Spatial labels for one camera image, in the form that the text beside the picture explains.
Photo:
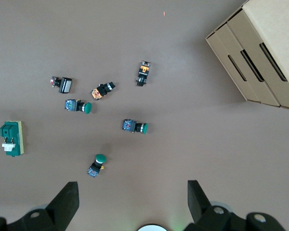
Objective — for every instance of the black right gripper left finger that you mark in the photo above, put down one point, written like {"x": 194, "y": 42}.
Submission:
{"x": 57, "y": 211}

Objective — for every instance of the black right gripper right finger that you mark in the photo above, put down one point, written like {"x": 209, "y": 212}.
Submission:
{"x": 207, "y": 216}

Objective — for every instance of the orange black selector switch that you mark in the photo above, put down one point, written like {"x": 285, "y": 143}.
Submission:
{"x": 143, "y": 72}
{"x": 102, "y": 90}

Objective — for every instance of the green mushroom pushbutton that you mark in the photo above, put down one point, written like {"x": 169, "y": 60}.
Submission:
{"x": 97, "y": 165}
{"x": 78, "y": 106}
{"x": 135, "y": 126}

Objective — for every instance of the brown cardboard box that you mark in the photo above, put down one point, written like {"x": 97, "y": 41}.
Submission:
{"x": 267, "y": 36}

